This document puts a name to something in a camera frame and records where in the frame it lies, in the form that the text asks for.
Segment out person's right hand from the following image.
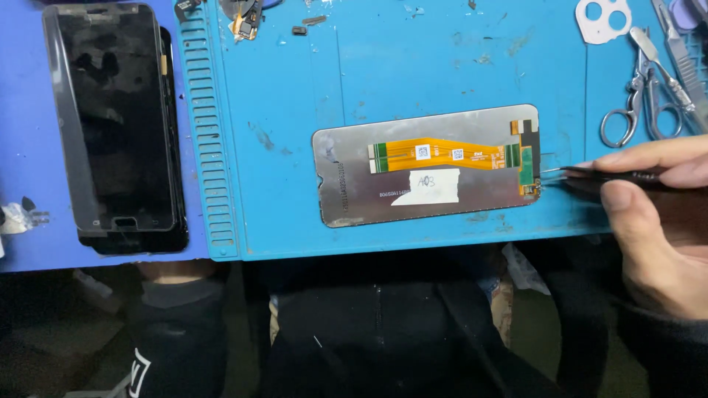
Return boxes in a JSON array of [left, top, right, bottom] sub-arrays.
[[566, 135, 708, 321]]

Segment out black tweezers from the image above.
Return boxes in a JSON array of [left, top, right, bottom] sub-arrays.
[[540, 166, 673, 192]]

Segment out silver scissors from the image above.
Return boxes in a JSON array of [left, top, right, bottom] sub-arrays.
[[600, 47, 684, 149]]

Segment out white plastic bag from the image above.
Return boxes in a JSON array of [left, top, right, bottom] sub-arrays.
[[500, 243, 551, 296]]

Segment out metal spudger tool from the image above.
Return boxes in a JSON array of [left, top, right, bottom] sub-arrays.
[[629, 26, 695, 113]]

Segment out purple plastic object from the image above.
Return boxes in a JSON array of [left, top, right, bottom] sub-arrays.
[[668, 0, 708, 33]]

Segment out phone screen panel with flex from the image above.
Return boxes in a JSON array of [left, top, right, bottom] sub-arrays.
[[312, 103, 542, 228]]

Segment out blue silicone repair mat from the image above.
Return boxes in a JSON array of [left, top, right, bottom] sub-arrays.
[[174, 0, 708, 262]]

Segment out person's dark clothing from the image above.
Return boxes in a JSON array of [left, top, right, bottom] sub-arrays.
[[0, 243, 708, 398]]

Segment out round part with orange flex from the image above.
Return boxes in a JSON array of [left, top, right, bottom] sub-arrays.
[[218, 0, 264, 42]]

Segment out black phone display assembly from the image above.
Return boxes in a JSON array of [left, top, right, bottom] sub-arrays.
[[77, 25, 189, 256]]

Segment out black phone glass panel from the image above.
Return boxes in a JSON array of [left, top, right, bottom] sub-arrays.
[[42, 3, 177, 233]]

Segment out crumpled white tape scrap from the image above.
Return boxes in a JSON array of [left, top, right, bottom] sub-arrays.
[[0, 196, 51, 235]]

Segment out silver scalpel handle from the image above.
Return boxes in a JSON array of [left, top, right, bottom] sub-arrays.
[[650, 0, 708, 133]]

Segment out white camera lens cover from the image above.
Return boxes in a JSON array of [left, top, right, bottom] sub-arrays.
[[575, 0, 633, 45]]

